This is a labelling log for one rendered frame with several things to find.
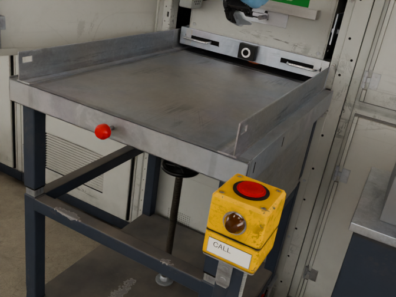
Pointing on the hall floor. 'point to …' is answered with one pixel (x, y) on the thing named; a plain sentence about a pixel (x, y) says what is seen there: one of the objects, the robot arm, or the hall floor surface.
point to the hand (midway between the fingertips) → (241, 15)
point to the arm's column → (367, 269)
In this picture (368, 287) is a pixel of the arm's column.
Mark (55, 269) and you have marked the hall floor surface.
